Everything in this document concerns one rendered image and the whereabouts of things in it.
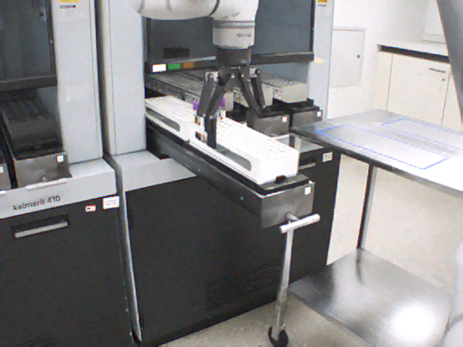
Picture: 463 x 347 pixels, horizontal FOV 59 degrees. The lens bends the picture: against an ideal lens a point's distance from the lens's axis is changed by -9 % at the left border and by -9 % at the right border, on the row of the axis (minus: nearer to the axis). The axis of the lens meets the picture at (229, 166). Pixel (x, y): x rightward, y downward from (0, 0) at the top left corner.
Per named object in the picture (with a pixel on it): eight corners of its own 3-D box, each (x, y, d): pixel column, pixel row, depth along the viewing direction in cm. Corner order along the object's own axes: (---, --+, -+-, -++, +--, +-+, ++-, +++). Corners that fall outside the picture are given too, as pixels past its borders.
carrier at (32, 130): (55, 137, 113) (52, 116, 111) (56, 139, 112) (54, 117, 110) (12, 145, 108) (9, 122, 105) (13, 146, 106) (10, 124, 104)
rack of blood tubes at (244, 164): (188, 145, 112) (188, 121, 110) (222, 138, 117) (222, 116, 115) (259, 189, 89) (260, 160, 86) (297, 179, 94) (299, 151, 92)
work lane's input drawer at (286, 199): (133, 137, 141) (131, 110, 138) (172, 131, 148) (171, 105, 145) (273, 239, 84) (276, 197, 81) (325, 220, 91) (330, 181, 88)
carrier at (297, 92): (303, 99, 157) (304, 83, 155) (307, 101, 155) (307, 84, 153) (277, 103, 151) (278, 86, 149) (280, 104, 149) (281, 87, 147)
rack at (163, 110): (142, 118, 137) (141, 99, 134) (171, 114, 142) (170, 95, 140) (185, 145, 114) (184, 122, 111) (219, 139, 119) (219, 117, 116)
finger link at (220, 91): (236, 75, 96) (231, 72, 95) (213, 121, 97) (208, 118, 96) (227, 72, 99) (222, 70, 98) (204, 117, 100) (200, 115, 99)
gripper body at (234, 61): (226, 49, 90) (225, 92, 94) (259, 47, 95) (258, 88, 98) (207, 45, 96) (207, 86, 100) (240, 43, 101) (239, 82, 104)
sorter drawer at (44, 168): (-5, 124, 156) (-8, 100, 153) (31, 118, 163) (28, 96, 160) (20, 195, 99) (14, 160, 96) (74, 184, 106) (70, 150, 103)
